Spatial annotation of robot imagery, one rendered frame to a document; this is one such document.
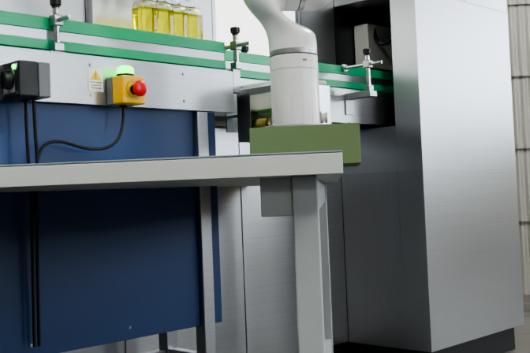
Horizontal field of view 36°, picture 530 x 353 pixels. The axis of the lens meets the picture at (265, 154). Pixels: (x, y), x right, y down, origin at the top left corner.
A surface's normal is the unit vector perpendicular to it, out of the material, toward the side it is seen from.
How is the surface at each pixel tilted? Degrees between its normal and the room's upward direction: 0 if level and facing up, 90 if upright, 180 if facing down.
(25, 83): 90
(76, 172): 90
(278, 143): 90
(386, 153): 90
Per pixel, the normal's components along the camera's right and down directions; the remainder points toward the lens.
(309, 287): -0.08, -0.04
